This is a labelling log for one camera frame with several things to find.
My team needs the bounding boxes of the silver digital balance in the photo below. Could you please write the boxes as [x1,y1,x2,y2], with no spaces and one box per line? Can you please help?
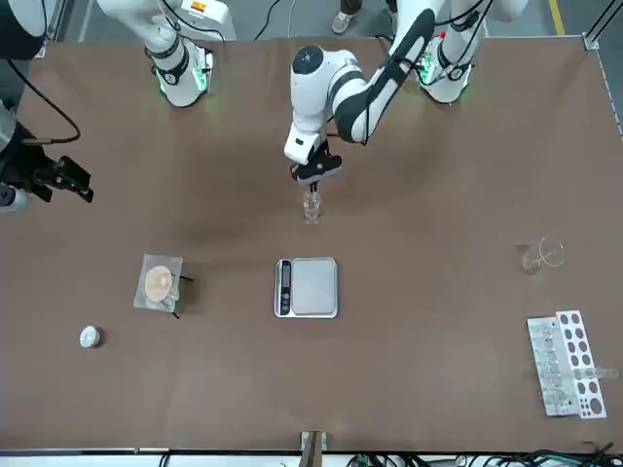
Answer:
[274,256,340,320]

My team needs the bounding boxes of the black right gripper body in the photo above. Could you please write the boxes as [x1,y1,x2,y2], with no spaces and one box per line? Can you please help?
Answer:
[0,121,60,195]

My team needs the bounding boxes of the black floor cable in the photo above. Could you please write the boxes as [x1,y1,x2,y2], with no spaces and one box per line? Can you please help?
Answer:
[252,0,283,41]

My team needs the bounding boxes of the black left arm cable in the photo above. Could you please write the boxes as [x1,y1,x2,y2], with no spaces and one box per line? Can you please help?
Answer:
[362,9,488,147]

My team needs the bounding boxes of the aluminium profile mast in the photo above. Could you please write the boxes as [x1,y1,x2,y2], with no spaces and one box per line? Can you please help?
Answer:
[299,430,328,467]

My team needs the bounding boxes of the black cable bundle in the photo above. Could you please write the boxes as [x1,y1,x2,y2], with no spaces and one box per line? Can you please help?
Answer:
[158,440,623,467]

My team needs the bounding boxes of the white control box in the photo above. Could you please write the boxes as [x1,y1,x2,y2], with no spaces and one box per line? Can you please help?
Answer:
[180,0,238,41]

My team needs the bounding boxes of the person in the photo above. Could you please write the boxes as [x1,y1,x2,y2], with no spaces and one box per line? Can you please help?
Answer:
[332,0,405,35]

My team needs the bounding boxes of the small glass beaker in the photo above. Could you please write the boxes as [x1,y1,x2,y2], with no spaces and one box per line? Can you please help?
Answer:
[302,191,325,226]

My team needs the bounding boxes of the white test tube rack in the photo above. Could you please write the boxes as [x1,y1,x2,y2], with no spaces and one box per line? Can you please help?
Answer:
[527,309,608,419]

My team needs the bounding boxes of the aluminium frame post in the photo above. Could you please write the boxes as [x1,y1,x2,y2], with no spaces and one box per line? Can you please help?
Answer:
[582,0,623,53]

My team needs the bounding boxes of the glass test tube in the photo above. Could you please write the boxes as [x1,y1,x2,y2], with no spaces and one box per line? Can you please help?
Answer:
[571,367,619,381]

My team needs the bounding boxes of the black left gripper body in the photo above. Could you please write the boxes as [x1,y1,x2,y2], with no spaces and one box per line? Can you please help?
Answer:
[290,140,344,185]

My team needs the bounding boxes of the large glass beaker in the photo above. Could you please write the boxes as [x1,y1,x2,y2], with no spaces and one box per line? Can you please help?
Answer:
[515,236,566,276]

